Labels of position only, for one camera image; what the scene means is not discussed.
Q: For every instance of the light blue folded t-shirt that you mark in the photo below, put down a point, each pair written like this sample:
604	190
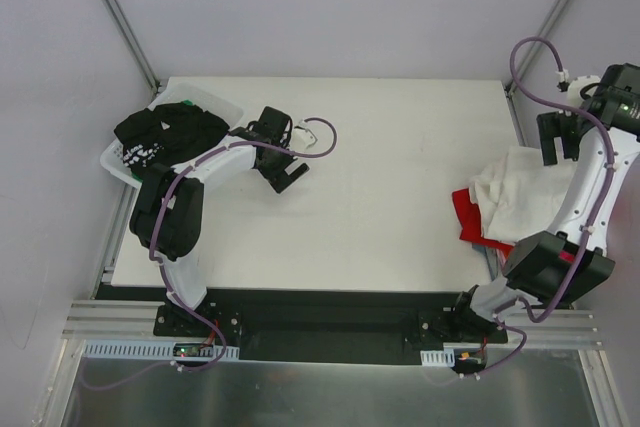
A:
495	259

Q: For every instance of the white plastic laundry basket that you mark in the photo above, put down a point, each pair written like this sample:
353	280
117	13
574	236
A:
112	157

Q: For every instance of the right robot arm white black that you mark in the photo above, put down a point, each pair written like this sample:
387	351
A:
535	281

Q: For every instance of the left aluminium frame post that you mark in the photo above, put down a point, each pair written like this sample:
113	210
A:
122	24

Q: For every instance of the left grey cable duct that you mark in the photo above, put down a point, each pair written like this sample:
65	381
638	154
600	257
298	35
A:
158	351

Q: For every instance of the right grey cable duct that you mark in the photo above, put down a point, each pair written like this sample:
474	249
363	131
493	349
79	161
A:
438	358

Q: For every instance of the white floral print t-shirt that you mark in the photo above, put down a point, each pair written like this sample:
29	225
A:
518	195

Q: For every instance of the red t-shirt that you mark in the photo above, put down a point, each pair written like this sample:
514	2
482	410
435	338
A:
469	217

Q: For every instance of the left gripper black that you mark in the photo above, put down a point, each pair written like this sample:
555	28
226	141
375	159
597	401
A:
275	165

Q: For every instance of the aluminium frame post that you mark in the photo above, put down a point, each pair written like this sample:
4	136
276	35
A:
550	23
122	24

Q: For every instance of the grey cable duct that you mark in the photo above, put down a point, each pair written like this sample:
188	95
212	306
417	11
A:
438	358
158	351

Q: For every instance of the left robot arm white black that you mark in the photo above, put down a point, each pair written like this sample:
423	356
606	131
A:
168	214

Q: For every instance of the right aluminium frame post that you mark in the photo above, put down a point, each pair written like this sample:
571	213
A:
550	23

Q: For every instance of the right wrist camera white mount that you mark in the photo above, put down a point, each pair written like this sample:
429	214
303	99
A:
576	90

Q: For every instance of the aluminium rail profile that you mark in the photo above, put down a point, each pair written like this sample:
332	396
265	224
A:
134	320

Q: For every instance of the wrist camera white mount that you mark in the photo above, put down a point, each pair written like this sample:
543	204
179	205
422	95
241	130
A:
576	90
302	137

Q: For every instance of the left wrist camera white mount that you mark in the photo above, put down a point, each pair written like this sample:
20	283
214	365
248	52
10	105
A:
302	137

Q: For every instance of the magenta t-shirt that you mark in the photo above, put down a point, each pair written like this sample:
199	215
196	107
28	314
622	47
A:
566	256

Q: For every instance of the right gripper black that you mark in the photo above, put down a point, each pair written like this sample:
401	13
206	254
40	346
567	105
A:
560	122

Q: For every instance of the black printed t-shirt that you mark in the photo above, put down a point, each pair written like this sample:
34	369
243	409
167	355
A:
208	130

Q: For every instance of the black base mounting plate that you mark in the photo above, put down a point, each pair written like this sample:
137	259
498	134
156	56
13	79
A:
375	328

